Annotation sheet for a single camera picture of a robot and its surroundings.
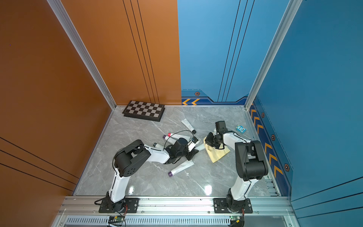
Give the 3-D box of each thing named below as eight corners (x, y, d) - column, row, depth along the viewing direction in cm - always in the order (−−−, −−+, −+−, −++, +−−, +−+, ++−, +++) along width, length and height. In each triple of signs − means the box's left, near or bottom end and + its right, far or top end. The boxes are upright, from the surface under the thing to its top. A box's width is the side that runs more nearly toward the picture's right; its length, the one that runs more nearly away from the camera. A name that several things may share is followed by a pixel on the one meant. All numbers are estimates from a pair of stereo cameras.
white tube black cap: (193, 134, 105) (193, 132, 103) (182, 122, 112) (182, 120, 110) (197, 131, 106) (197, 130, 104) (185, 120, 113) (185, 118, 111)
